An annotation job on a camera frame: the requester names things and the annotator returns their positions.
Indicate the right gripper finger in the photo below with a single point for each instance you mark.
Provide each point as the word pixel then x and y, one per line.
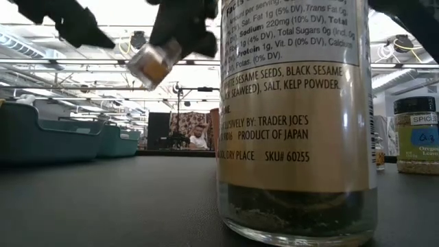
pixel 202 44
pixel 181 20

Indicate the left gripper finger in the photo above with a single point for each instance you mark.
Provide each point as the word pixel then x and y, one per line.
pixel 85 34

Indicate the glass sesame seasoning jar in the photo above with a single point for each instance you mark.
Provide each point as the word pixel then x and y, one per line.
pixel 295 137

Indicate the oregano jar black lid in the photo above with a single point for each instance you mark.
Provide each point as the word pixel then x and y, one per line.
pixel 416 151

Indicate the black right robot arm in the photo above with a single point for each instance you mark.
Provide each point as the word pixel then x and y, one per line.
pixel 411 20

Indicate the grey overhead crossbar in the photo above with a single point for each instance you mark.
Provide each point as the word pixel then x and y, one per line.
pixel 103 61

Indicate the black hanging ceiling lamp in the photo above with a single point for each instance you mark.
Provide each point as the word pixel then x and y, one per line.
pixel 138 38
pixel 403 43

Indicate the thin overhead crossbar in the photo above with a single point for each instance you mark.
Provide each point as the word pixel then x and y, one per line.
pixel 68 88

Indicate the black light stand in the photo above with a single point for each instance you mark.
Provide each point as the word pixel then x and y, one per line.
pixel 177 109

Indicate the brown patterned fabric panel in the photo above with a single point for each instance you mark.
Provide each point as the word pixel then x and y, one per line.
pixel 181 123

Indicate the white curved object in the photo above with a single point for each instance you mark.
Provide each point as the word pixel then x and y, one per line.
pixel 25 99

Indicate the person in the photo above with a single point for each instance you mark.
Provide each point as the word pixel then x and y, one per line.
pixel 198 140

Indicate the black upright panel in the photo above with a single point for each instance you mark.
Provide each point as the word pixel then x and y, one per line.
pixel 158 130

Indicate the yellow plastic bin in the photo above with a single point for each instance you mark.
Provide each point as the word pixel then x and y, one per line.
pixel 1 102

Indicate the green plastic bin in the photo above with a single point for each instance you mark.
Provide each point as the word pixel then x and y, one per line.
pixel 118 144

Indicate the blue plastic bin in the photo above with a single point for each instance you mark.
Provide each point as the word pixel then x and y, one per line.
pixel 41 144

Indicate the black aluminium rig frame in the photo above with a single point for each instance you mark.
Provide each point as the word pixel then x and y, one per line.
pixel 171 153

